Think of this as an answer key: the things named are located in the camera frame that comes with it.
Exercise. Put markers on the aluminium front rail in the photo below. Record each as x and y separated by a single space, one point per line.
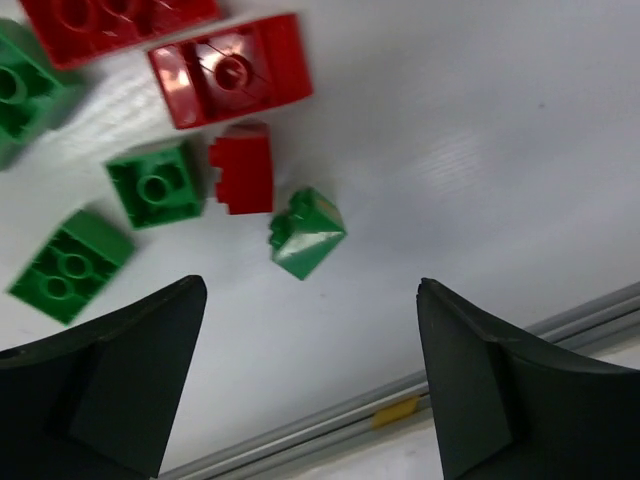
600 324

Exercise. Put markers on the green square lego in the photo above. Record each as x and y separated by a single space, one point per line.
158 183

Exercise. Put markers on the small red lego brick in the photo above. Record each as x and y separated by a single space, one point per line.
242 154

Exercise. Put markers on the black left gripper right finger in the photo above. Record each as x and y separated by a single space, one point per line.
509 405

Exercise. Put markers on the green lego brick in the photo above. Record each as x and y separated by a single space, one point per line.
73 266

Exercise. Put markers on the red sloped lego brick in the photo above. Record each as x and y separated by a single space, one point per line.
234 72

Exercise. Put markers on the green sloped lego front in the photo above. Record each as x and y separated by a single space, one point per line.
305 233

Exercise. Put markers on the red lego flat plate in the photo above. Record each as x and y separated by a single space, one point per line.
74 33

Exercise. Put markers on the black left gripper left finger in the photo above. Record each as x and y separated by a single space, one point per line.
99 400

